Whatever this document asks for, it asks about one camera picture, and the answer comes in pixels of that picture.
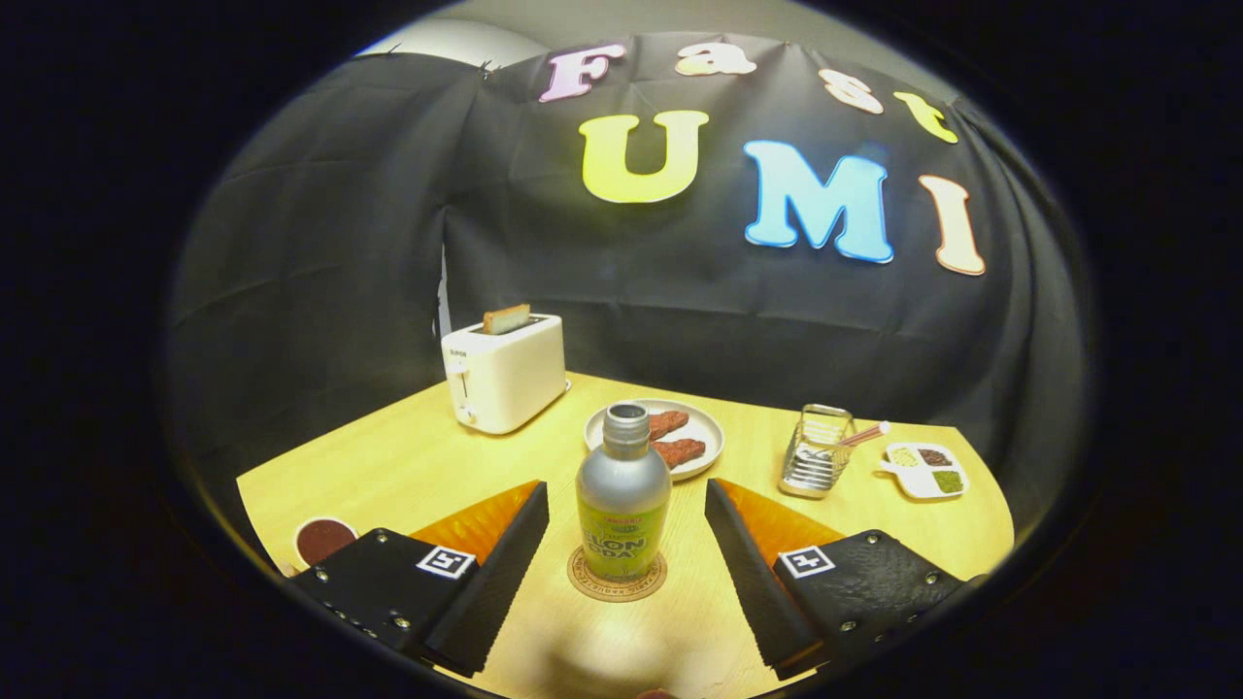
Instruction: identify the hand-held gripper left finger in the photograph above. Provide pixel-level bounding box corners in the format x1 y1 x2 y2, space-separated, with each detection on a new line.
289 480 551 679

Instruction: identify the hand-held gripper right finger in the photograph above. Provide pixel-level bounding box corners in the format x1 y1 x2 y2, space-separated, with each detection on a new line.
704 478 972 681

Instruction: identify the round cork coaster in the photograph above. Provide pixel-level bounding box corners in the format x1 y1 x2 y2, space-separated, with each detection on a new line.
567 546 669 604

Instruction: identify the silver bottle with green label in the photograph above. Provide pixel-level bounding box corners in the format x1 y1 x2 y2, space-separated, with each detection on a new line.
575 402 673 583

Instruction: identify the beige wooden-handled cup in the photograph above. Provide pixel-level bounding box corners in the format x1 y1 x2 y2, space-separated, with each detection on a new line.
293 516 360 569

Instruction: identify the small white plate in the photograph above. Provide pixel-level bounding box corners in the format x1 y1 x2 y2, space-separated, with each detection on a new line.
584 399 725 483

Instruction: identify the light wooden table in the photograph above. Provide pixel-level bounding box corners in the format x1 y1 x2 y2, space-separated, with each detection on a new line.
236 372 1016 699

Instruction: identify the white divided condiment dish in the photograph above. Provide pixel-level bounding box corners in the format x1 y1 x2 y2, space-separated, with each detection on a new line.
880 442 969 501

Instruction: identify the cream toaster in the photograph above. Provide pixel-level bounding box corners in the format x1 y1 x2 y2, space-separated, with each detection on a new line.
441 313 572 436

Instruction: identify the black backdrop cloth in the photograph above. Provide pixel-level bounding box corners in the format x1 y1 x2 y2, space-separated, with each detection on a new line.
165 34 1089 545

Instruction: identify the metal wire holder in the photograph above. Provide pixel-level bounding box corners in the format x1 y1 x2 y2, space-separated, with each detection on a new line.
778 404 856 500

